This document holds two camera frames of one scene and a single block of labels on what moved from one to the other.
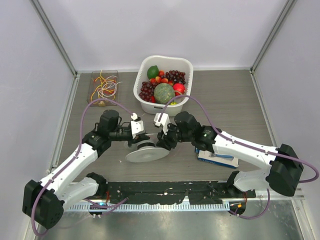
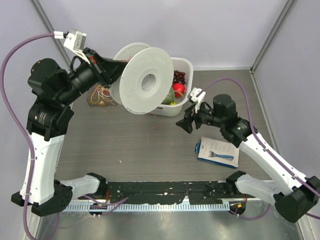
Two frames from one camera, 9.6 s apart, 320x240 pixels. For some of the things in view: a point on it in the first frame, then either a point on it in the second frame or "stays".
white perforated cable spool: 147,150 → 147,83
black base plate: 160,192 stays
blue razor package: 225,160 stays
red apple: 179,89 stays
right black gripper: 165,141 → 186,122
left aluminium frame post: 52,32 stays
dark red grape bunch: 175,76 stays
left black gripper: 138,138 → 108,70
